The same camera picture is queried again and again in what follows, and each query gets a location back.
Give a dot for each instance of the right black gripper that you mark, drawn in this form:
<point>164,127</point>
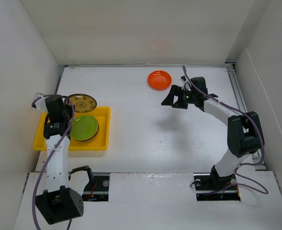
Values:
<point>169,100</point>

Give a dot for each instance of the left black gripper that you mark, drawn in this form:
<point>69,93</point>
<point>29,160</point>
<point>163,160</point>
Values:
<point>69,107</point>

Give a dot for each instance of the orange plate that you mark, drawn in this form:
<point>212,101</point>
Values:
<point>159,80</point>

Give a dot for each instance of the green plate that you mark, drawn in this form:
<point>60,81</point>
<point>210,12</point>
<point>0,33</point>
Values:
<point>84,128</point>

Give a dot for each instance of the yellow patterned plate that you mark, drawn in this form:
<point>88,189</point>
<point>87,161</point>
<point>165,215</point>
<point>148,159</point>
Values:
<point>83,103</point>

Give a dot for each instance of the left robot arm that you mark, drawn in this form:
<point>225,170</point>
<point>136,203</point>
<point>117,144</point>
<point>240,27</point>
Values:
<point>58,192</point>

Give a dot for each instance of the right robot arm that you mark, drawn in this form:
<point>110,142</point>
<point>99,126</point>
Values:
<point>244,132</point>

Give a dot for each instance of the yellow plastic bin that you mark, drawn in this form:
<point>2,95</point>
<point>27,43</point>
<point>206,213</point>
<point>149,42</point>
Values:
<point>99,142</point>

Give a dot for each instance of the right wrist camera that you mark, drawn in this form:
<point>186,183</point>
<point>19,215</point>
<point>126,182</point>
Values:
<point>186,83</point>

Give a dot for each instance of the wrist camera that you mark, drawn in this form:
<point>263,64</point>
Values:
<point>39,103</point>
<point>186,83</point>

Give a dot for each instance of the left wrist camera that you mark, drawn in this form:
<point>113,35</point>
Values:
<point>39,103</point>

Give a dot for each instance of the right aluminium rail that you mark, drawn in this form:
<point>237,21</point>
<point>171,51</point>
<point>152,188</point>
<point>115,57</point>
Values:
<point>230,68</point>

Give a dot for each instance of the left base mount slot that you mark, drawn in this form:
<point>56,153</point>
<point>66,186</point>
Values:
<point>99,190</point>

